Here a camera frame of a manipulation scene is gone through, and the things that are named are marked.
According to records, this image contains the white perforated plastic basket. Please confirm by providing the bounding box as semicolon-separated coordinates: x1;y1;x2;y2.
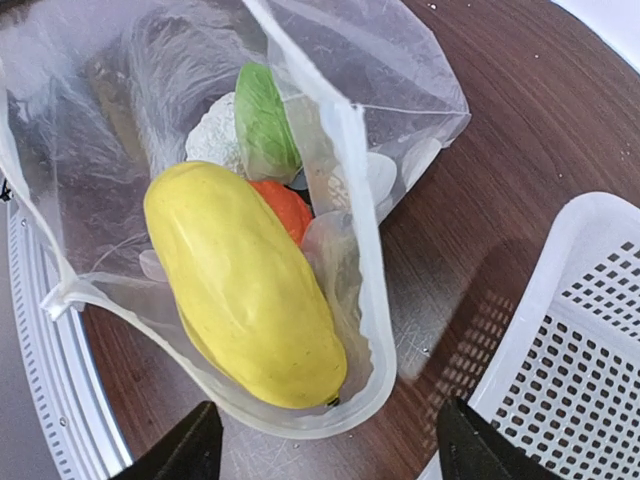
414;191;640;480

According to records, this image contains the front aluminium rail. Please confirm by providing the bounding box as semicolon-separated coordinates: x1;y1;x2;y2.
5;206;133;479

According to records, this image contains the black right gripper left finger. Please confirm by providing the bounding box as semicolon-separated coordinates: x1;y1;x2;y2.
112;401;223;480

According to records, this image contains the yellow toy lemon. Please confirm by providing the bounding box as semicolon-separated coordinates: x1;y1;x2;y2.
144;161;347;409

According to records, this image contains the white toy cauliflower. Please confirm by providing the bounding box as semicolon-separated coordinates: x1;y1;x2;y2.
185;62;302;184

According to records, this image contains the orange toy pumpkin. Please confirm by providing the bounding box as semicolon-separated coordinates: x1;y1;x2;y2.
250;181;313;246

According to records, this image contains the clear polka dot zip bag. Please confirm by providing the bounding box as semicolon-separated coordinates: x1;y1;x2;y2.
1;1;470;440

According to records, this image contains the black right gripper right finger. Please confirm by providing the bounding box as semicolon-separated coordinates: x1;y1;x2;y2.
436;398;561;480

